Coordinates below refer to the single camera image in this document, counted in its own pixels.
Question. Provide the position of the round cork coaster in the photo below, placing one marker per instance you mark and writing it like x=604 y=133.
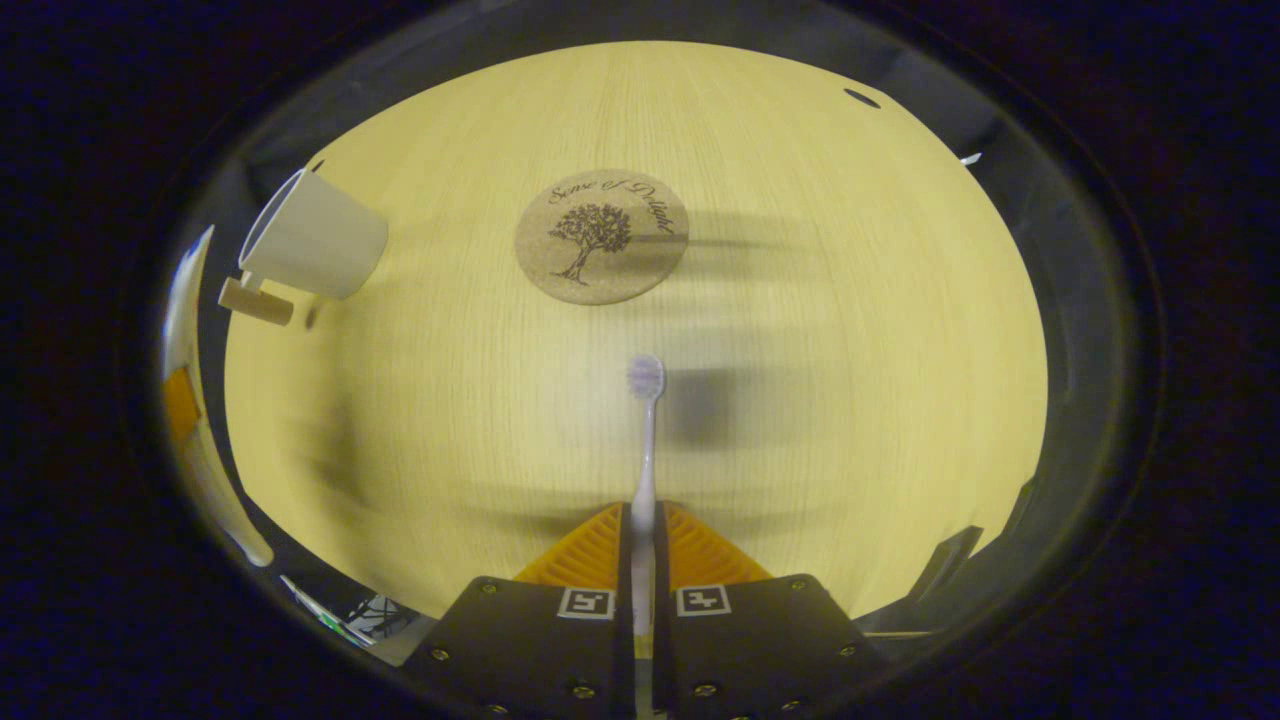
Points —
x=600 y=250

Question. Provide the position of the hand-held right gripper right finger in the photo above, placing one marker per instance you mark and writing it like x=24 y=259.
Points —
x=662 y=560

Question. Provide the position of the white green printed sheets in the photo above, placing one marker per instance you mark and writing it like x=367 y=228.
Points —
x=350 y=615

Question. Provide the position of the white toothbrush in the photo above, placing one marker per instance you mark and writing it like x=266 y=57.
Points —
x=646 y=450

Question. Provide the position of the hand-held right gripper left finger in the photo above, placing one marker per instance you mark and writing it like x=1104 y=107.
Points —
x=626 y=560

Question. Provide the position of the wooden desktop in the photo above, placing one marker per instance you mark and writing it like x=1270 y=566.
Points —
x=800 y=350

